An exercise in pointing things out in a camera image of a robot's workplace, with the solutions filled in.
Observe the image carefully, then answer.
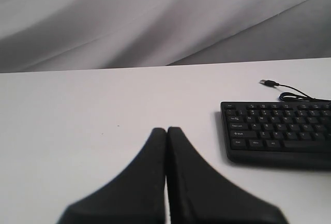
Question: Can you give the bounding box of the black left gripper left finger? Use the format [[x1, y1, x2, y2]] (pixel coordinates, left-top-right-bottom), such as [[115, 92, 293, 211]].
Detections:
[[58, 128, 166, 223]]

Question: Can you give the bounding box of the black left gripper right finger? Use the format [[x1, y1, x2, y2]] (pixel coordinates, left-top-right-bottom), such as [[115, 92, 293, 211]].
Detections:
[[167, 127, 288, 223]]

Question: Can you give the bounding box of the black Acer keyboard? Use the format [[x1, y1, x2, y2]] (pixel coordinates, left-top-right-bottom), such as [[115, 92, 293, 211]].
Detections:
[[220, 102, 330, 170]]

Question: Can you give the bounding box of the grey backdrop cloth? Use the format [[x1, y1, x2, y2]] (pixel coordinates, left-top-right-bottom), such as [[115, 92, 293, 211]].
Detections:
[[1, 0, 330, 72]]

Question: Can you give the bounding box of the black USB cable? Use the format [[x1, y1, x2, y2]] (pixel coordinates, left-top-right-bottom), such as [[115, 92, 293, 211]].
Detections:
[[260, 79, 331, 103]]

